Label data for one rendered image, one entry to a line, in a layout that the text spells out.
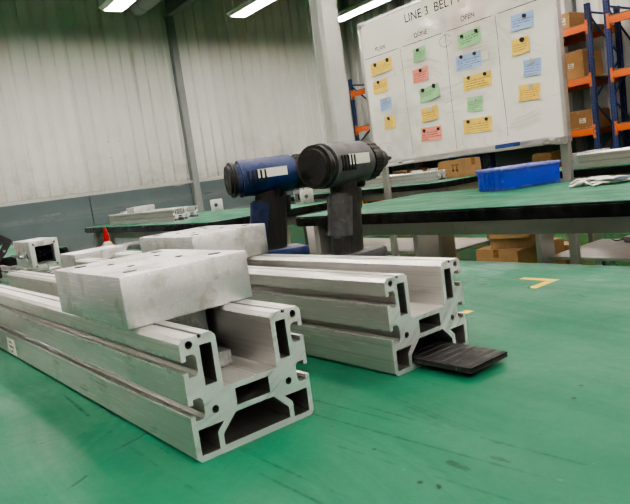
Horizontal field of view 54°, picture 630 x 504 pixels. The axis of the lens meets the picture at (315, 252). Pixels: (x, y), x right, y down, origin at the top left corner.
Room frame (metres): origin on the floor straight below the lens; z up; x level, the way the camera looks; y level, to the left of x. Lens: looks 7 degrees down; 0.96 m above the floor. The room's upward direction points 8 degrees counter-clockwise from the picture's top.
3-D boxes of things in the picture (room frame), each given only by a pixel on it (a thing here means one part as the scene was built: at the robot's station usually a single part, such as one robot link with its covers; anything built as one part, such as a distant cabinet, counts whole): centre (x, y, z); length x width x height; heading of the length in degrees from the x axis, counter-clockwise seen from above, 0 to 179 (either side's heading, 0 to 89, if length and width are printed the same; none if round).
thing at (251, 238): (0.86, 0.15, 0.87); 0.16 x 0.11 x 0.07; 38
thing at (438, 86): (3.90, -0.98, 0.97); 1.50 x 0.50 x 1.95; 36
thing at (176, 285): (0.54, 0.15, 0.87); 0.16 x 0.11 x 0.07; 38
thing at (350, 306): (0.86, 0.15, 0.82); 0.80 x 0.10 x 0.09; 38
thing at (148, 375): (0.74, 0.30, 0.82); 0.80 x 0.10 x 0.09; 38
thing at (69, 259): (1.20, 0.44, 0.83); 0.12 x 0.09 x 0.10; 128
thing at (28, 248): (2.03, 0.90, 0.83); 0.11 x 0.10 x 0.10; 129
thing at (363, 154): (0.89, -0.07, 0.89); 0.20 x 0.08 x 0.22; 142
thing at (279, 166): (1.04, 0.03, 0.89); 0.20 x 0.08 x 0.22; 110
